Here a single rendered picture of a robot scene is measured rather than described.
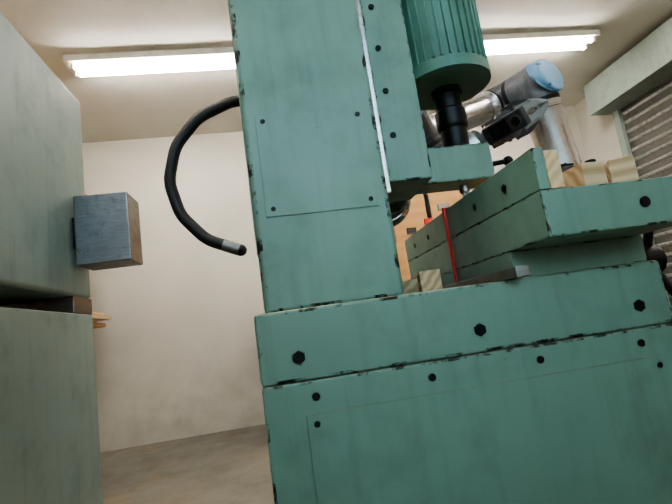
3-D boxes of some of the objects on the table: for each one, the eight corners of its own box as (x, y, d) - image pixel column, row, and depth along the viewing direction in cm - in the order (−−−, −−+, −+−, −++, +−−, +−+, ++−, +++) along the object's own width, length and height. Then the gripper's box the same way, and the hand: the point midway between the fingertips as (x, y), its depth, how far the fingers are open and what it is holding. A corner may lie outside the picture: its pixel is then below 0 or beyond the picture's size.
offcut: (635, 191, 65) (627, 161, 65) (641, 186, 61) (633, 154, 62) (609, 196, 66) (602, 167, 66) (614, 191, 62) (607, 160, 63)
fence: (551, 188, 55) (541, 146, 56) (539, 189, 55) (529, 147, 56) (413, 261, 114) (409, 240, 115) (407, 262, 114) (403, 240, 114)
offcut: (588, 195, 63) (582, 171, 63) (609, 187, 59) (603, 160, 60) (566, 198, 62) (560, 172, 63) (586, 189, 58) (580, 162, 59)
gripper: (459, 134, 118) (525, 94, 119) (476, 164, 119) (542, 123, 120) (471, 126, 110) (543, 82, 111) (489, 158, 110) (561, 114, 111)
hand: (544, 103), depth 112 cm, fingers closed
